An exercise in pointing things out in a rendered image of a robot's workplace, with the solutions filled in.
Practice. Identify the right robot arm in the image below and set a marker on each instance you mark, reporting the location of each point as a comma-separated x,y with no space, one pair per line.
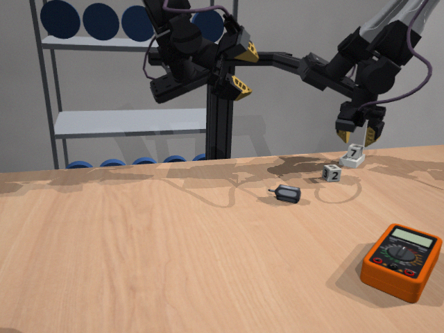
178,37

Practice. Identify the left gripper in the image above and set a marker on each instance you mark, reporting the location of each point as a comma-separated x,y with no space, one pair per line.
375,124

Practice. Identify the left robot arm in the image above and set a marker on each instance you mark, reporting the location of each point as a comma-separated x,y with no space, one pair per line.
385,33

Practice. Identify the orange digital multimeter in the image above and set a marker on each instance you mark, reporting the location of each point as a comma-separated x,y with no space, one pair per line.
401,262

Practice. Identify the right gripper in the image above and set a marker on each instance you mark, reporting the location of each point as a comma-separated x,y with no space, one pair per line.
231,87

